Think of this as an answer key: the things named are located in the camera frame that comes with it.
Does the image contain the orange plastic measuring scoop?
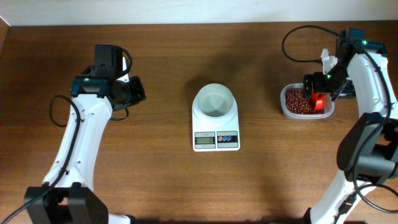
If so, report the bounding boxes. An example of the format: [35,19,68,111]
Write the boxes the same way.
[312,92,326,111]

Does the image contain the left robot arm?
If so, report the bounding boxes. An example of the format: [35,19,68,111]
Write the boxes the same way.
[23,45,146,223]

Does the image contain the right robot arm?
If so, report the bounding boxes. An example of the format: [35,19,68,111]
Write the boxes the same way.
[302,28,397,223]

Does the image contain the white round bowl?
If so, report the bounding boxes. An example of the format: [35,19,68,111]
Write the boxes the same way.
[193,83,234,118]

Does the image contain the white digital kitchen scale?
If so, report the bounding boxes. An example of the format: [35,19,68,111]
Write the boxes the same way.
[192,98,241,152]

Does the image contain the red adzuki beans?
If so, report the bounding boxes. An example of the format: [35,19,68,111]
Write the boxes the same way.
[284,88,325,114]

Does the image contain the clear plastic food container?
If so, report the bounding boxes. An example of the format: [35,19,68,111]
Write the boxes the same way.
[280,83,335,119]

